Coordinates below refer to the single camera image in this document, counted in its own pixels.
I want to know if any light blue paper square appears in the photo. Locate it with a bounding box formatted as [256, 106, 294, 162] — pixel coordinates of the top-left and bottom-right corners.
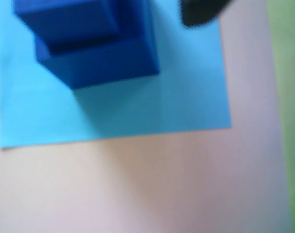
[0, 0, 232, 150]

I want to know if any medium blue cube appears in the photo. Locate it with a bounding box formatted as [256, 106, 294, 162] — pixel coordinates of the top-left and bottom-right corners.
[33, 0, 161, 91]

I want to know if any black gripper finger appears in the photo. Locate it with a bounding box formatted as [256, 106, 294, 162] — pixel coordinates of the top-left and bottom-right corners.
[180, 0, 232, 27]

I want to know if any green paper square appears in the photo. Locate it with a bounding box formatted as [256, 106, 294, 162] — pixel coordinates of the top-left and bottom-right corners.
[265, 0, 295, 233]

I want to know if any small blue cube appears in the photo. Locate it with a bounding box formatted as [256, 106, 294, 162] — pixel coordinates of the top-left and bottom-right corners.
[13, 0, 121, 56]

